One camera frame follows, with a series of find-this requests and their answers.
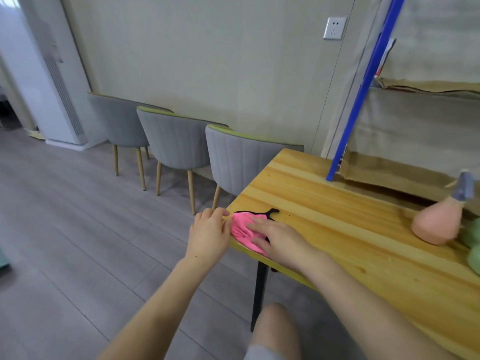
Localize person's left hand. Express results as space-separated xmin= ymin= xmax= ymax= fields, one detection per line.
xmin=185 ymin=208 xmax=233 ymax=264

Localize person's right hand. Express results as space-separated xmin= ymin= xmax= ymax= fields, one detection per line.
xmin=245 ymin=216 xmax=316 ymax=276

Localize pink cloth with black trim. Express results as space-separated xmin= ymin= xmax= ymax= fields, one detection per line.
xmin=229 ymin=208 xmax=280 ymax=258

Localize person's left forearm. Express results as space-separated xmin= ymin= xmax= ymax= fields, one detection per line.
xmin=97 ymin=255 xmax=226 ymax=360

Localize person's right forearm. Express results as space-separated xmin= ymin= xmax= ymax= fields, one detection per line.
xmin=300 ymin=252 xmax=463 ymax=360

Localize grey chair with wooden legs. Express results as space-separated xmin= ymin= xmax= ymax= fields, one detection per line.
xmin=88 ymin=92 xmax=174 ymax=192
xmin=205 ymin=124 xmax=305 ymax=210
xmin=136 ymin=106 xmax=230 ymax=216

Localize person's bare knee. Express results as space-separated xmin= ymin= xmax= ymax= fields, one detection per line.
xmin=249 ymin=303 xmax=303 ymax=360

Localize person's grey shorts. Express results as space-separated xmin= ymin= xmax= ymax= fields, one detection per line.
xmin=244 ymin=345 xmax=286 ymax=360

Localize large brown cardboard sheet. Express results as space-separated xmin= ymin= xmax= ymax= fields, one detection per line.
xmin=339 ymin=150 xmax=480 ymax=217

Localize pink spray bottle grey nozzle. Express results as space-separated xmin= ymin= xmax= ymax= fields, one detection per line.
xmin=410 ymin=170 xmax=475 ymax=246

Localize grey shelf cover sheet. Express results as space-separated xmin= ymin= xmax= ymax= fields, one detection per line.
xmin=347 ymin=0 xmax=480 ymax=173

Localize pale green round object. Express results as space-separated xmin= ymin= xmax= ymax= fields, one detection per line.
xmin=467 ymin=245 xmax=480 ymax=276
xmin=460 ymin=217 xmax=480 ymax=249

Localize white and red paper label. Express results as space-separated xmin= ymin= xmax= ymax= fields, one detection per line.
xmin=374 ymin=38 xmax=397 ymax=78

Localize thin brown cardboard sheet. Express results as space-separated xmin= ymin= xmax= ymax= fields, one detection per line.
xmin=377 ymin=76 xmax=480 ymax=95

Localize white standing air conditioner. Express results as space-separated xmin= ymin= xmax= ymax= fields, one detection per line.
xmin=0 ymin=0 xmax=108 ymax=152

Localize blue metal shelf post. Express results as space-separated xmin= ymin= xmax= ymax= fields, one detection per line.
xmin=325 ymin=0 xmax=407 ymax=183

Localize white wall socket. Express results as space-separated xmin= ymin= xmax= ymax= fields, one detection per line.
xmin=323 ymin=17 xmax=348 ymax=41

